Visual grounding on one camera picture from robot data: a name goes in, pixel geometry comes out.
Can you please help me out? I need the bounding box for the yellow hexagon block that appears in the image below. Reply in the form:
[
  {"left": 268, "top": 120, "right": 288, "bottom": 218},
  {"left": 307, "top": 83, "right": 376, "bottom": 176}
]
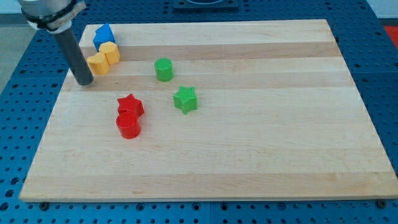
[{"left": 99, "top": 41, "right": 121, "bottom": 65}]

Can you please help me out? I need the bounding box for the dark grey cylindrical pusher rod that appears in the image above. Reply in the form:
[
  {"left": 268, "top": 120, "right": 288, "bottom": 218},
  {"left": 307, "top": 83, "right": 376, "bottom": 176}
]
[{"left": 53, "top": 28, "right": 94, "bottom": 86}]

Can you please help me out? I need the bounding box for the red cylinder block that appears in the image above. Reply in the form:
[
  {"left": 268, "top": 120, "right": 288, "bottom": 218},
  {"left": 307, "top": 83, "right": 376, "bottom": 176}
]
[{"left": 116, "top": 111, "right": 141, "bottom": 139}]

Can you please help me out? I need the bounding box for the blue pentagon block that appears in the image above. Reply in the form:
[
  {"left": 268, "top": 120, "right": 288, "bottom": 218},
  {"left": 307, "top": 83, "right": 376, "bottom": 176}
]
[{"left": 93, "top": 23, "right": 116, "bottom": 52}]

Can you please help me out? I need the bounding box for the light wooden board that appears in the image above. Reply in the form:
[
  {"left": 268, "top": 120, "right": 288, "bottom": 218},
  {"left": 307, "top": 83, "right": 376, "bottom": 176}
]
[{"left": 20, "top": 19, "right": 397, "bottom": 202}]

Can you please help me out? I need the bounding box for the green star block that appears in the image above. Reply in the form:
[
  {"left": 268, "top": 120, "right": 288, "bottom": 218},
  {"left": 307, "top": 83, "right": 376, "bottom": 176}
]
[{"left": 174, "top": 86, "right": 198, "bottom": 114}]

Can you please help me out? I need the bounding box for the green cylinder block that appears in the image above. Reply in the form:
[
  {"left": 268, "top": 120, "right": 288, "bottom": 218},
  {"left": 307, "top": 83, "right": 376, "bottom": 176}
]
[{"left": 154, "top": 58, "right": 174, "bottom": 82}]

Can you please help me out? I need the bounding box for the red star block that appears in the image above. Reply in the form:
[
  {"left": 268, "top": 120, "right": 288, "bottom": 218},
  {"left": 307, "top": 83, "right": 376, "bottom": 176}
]
[{"left": 118, "top": 94, "right": 145, "bottom": 117}]

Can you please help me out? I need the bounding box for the yellow heart block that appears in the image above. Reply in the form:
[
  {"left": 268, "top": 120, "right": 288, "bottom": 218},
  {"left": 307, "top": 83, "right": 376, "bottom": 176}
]
[{"left": 87, "top": 52, "right": 109, "bottom": 75}]

